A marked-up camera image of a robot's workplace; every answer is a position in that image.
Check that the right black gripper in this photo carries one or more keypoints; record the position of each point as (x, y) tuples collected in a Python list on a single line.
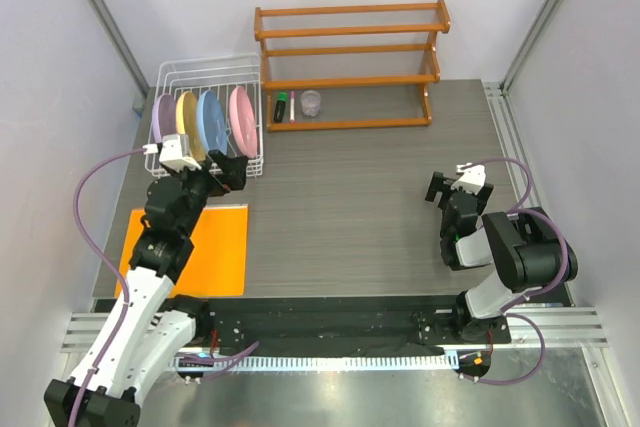
[(440, 183)]

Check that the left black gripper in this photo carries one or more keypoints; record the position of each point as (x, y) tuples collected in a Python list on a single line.
[(233, 174)]

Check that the blue plate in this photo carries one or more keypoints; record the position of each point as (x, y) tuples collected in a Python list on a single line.
[(211, 123)]

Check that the pink plate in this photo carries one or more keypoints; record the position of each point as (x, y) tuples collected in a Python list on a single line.
[(243, 122)]

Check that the yellow plate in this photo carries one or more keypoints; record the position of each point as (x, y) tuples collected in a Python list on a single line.
[(186, 123)]

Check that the purple plate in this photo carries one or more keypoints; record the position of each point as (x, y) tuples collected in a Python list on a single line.
[(163, 120)]

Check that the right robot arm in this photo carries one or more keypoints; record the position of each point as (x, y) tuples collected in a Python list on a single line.
[(527, 255)]

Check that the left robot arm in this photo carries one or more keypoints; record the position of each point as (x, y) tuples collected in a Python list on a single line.
[(110, 391)]

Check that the wooden tiered shelf rack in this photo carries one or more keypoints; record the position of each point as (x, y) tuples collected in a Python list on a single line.
[(429, 73)]

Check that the green black highlighter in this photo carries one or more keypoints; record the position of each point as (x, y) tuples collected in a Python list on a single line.
[(280, 107)]

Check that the pink white marker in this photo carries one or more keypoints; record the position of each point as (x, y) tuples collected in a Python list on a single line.
[(292, 107)]

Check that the orange mat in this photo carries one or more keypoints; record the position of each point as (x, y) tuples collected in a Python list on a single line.
[(217, 265)]

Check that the clear plastic cup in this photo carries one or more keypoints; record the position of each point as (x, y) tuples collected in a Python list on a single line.
[(310, 103)]

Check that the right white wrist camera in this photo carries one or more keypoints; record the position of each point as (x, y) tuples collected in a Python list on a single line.
[(471, 178)]

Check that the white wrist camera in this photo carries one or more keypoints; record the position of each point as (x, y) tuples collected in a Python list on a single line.
[(471, 178), (173, 153)]

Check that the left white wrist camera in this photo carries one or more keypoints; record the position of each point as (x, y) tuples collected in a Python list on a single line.
[(173, 153)]

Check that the white wire dish rack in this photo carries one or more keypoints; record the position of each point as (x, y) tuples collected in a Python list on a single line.
[(221, 75)]

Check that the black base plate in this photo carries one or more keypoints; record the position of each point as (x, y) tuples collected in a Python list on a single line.
[(317, 327)]

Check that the white slotted cable duct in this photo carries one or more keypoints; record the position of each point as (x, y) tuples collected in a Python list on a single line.
[(256, 364)]

